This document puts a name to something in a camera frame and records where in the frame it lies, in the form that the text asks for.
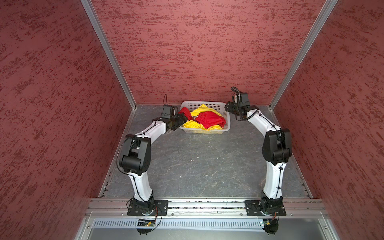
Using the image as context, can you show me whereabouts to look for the white plastic laundry basket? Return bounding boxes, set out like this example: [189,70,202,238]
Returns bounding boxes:
[181,101,231,135]

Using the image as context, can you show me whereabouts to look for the red shorts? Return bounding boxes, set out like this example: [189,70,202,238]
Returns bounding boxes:
[178,107,227,130]

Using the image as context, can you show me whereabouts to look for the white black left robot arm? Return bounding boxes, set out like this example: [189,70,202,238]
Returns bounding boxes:
[116,113,188,216]

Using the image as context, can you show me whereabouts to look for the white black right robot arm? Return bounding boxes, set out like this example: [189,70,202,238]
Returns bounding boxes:
[225,102,292,216]

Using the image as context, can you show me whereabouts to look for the yellow shorts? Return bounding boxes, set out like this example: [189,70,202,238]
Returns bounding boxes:
[182,103,224,131]

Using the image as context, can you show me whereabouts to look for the left small circuit board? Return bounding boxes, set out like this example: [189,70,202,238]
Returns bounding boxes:
[137,219,156,228]

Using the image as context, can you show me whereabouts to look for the small circuit board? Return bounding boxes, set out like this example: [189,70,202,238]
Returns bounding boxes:
[137,219,156,228]
[263,219,271,228]

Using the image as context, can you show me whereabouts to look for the right small circuit board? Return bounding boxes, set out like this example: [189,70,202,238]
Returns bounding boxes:
[263,219,271,228]

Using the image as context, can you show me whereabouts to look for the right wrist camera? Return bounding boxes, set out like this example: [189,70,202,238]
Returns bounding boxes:
[237,93,251,109]

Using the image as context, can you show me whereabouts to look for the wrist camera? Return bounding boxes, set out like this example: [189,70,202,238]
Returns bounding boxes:
[161,105,176,120]
[237,93,251,109]

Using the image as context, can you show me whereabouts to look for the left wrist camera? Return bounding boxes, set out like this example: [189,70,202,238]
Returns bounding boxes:
[161,105,176,120]

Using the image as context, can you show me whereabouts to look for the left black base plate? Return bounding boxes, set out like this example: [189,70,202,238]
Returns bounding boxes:
[127,199,169,217]

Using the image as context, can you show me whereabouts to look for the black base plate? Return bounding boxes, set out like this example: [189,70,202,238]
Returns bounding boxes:
[127,199,169,217]
[245,198,287,217]

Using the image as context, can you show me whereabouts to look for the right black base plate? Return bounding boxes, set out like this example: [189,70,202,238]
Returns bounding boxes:
[245,198,287,217]

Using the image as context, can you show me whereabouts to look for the aluminium front rail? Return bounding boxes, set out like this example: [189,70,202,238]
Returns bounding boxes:
[85,198,329,219]

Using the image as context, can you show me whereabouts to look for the right corner aluminium post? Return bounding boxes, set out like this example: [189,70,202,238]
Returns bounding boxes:
[269,0,338,111]

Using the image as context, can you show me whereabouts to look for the corner aluminium post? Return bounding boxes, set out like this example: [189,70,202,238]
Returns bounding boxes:
[269,0,338,111]
[81,0,137,111]

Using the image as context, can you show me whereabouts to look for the white slotted cable duct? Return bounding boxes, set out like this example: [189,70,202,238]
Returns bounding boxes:
[92,218,264,231]

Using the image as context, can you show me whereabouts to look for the left corner aluminium post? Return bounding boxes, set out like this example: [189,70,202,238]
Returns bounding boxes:
[81,0,137,111]

